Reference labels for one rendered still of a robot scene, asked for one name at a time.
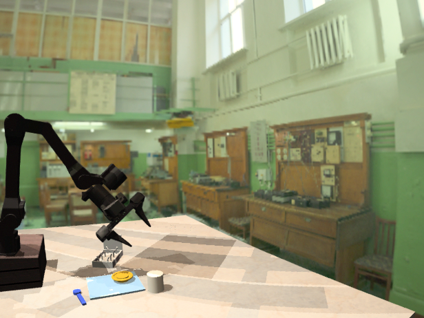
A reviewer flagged yellow plate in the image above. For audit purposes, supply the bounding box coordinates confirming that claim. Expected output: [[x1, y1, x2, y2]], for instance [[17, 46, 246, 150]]
[[112, 271, 133, 283]]

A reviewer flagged cream cylinder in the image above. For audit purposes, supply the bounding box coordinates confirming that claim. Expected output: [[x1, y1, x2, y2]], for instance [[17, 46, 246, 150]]
[[147, 271, 165, 294]]

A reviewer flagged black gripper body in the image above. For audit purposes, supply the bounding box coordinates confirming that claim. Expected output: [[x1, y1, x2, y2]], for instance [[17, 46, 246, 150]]
[[96, 192, 145, 242]]

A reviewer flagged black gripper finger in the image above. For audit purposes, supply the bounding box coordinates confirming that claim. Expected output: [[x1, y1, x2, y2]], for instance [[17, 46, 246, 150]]
[[135, 201, 151, 227], [106, 230, 132, 247]]

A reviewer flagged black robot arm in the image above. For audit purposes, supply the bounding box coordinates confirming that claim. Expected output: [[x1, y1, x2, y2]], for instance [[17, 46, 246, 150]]
[[0, 114, 127, 256]]

